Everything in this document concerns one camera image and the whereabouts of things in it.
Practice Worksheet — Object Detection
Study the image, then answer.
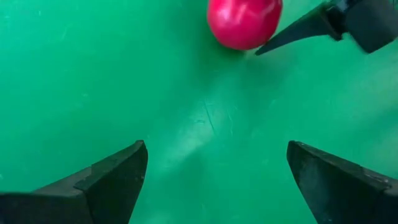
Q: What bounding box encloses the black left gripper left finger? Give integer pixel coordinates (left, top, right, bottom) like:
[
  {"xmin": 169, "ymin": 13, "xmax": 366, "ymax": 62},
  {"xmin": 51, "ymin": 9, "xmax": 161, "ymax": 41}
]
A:
[{"xmin": 0, "ymin": 139, "xmax": 149, "ymax": 224}]

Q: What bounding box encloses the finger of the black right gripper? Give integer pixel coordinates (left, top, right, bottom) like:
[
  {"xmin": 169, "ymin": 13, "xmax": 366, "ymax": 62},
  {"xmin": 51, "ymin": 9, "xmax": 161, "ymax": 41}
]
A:
[{"xmin": 254, "ymin": 1, "xmax": 343, "ymax": 57}]

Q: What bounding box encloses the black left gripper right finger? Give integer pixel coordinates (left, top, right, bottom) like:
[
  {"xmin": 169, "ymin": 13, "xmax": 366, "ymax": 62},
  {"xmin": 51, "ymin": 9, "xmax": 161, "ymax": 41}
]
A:
[{"xmin": 286, "ymin": 140, "xmax": 398, "ymax": 224}]

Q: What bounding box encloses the pinkish red tomato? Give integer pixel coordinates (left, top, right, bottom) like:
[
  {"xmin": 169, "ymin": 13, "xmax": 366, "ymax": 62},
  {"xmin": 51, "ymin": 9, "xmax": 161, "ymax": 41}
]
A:
[{"xmin": 206, "ymin": 0, "xmax": 284, "ymax": 51}]

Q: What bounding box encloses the green table mat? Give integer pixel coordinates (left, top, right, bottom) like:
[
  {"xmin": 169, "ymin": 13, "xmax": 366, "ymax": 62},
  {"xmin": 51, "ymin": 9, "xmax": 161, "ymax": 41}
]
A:
[{"xmin": 0, "ymin": 0, "xmax": 398, "ymax": 224}]

